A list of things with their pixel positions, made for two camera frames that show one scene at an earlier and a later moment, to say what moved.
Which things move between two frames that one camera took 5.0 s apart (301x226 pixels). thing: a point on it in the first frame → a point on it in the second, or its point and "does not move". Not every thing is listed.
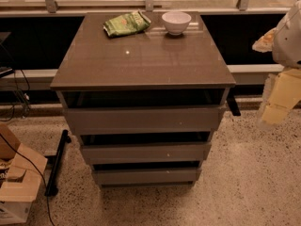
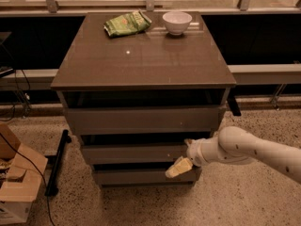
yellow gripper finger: x=265 y=42 → x=188 y=141
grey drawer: x=101 y=153 does not move
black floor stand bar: x=53 y=162 does not move
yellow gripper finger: x=282 y=92 → x=179 y=167
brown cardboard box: x=23 y=176 does not move
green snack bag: x=127 y=24 does not move
